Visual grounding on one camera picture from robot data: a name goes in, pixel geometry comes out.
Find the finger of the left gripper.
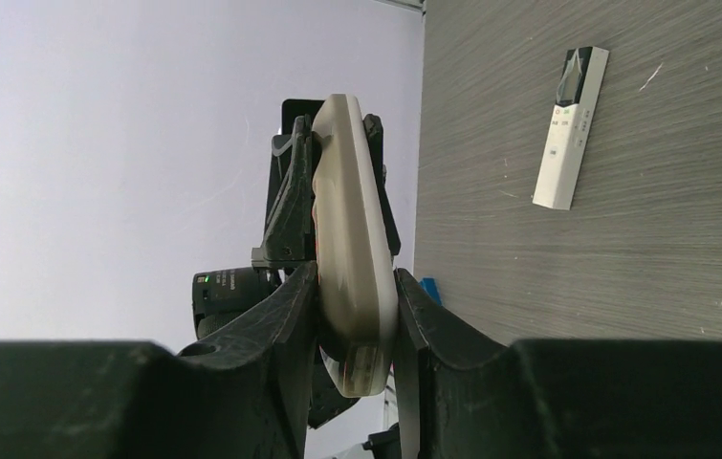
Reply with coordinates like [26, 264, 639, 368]
[262, 115, 315, 260]
[363, 114, 402, 257]

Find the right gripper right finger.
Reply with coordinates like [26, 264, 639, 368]
[394, 269, 722, 458]

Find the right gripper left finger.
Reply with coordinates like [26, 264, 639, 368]
[0, 262, 317, 458]

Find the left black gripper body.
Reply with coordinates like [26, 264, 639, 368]
[252, 98, 324, 270]

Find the white beige remote control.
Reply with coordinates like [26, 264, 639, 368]
[312, 94, 398, 398]

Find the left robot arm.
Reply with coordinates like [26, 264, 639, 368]
[192, 94, 402, 343]

